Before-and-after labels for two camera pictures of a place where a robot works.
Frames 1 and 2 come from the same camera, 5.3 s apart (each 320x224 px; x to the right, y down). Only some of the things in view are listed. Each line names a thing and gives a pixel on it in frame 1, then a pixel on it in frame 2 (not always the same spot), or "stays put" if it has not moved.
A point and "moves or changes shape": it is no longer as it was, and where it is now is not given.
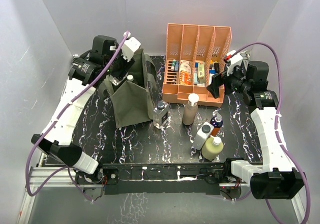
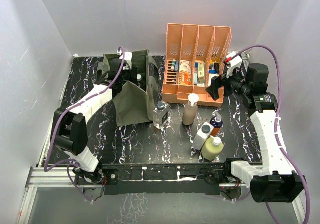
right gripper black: x=216 y=81 stays put
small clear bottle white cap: x=130 y=78 moves or changes shape
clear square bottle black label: x=161 y=114 stays put
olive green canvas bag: x=133 y=101 stays put
